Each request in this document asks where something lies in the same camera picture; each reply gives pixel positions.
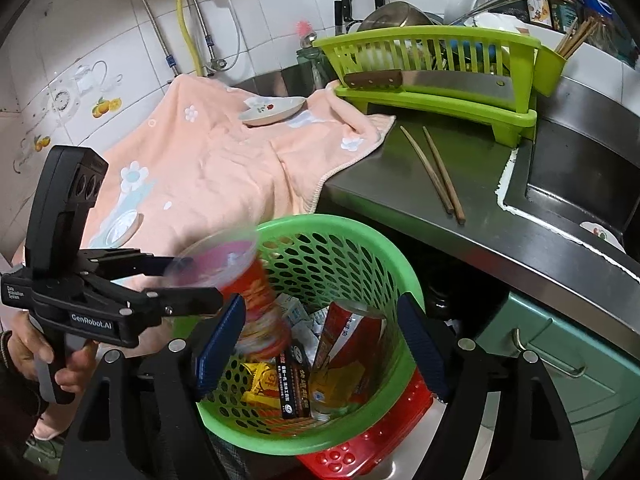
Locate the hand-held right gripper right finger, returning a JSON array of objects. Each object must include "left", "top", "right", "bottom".
[{"left": 396, "top": 291, "right": 586, "bottom": 480}]

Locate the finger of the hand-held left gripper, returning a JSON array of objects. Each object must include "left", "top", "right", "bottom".
[
  {"left": 80, "top": 272, "right": 225, "bottom": 319},
  {"left": 77, "top": 248, "right": 194, "bottom": 282}
]

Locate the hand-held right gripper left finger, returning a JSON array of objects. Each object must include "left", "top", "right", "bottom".
[{"left": 62, "top": 292, "right": 248, "bottom": 480}]

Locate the red instant noodle cup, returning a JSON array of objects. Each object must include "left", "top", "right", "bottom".
[{"left": 162, "top": 227, "right": 297, "bottom": 364}]

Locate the yellow snack packet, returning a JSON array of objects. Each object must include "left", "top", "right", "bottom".
[{"left": 240, "top": 360, "right": 282, "bottom": 413}]

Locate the red drink can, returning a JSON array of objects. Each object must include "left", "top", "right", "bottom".
[{"left": 310, "top": 300, "right": 389, "bottom": 397}]

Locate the white milk carton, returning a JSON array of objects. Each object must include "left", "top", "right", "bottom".
[
  {"left": 302, "top": 310, "right": 332, "bottom": 361},
  {"left": 277, "top": 295, "right": 315, "bottom": 335}
]

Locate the small black box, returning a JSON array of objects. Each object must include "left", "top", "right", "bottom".
[{"left": 275, "top": 342, "right": 314, "bottom": 421}]

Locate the green plastic basket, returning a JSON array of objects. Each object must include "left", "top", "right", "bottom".
[{"left": 192, "top": 214, "right": 427, "bottom": 461}]

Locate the person's left hand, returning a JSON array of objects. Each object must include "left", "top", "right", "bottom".
[{"left": 5, "top": 329, "right": 99, "bottom": 396}]

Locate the red plastic stool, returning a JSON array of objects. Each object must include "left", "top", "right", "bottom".
[{"left": 295, "top": 365, "right": 436, "bottom": 479}]

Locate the peach flowered towel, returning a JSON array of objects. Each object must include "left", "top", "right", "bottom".
[{"left": 80, "top": 74, "right": 397, "bottom": 256}]

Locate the teal cabinet drawer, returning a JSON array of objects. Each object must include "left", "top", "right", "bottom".
[{"left": 477, "top": 290, "right": 640, "bottom": 480}]

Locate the wooden chopstick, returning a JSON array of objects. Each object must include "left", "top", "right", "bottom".
[
  {"left": 399, "top": 125, "right": 454, "bottom": 214},
  {"left": 422, "top": 125, "right": 467, "bottom": 225}
]

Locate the small flowered plate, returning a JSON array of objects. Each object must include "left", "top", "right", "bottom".
[{"left": 237, "top": 96, "right": 307, "bottom": 128}]

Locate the small flowered dish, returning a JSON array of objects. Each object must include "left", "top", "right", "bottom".
[{"left": 580, "top": 220, "right": 626, "bottom": 254}]

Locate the stainless steel sink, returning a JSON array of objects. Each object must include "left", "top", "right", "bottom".
[{"left": 502, "top": 77, "right": 640, "bottom": 281}]

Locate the green dish rack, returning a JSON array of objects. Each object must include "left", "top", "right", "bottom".
[{"left": 312, "top": 25, "right": 569, "bottom": 147}]

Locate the yellow gas pipe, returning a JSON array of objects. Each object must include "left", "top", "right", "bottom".
[{"left": 172, "top": 0, "right": 204, "bottom": 79}]

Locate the glass jar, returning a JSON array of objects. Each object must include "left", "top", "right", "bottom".
[{"left": 297, "top": 46, "right": 327, "bottom": 93}]

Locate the blue plastic container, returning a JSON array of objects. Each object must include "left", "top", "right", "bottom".
[{"left": 446, "top": 37, "right": 502, "bottom": 69}]

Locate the steel pot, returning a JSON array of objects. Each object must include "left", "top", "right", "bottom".
[{"left": 357, "top": 1, "right": 444, "bottom": 34}]

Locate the white plate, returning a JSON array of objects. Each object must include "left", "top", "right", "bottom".
[{"left": 472, "top": 12, "right": 532, "bottom": 34}]

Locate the bundle of wooden chopsticks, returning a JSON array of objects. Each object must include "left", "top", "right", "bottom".
[{"left": 555, "top": 16, "right": 600, "bottom": 60}]

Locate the steel ladle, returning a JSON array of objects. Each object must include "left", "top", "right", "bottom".
[{"left": 450, "top": 0, "right": 524, "bottom": 27}]

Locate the braided metal hose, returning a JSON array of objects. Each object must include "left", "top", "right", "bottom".
[
  {"left": 122, "top": 0, "right": 179, "bottom": 79},
  {"left": 187, "top": 0, "right": 242, "bottom": 72}
]

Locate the wooden handled cleaver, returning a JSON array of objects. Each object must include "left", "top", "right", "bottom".
[{"left": 344, "top": 69, "right": 516, "bottom": 107}]

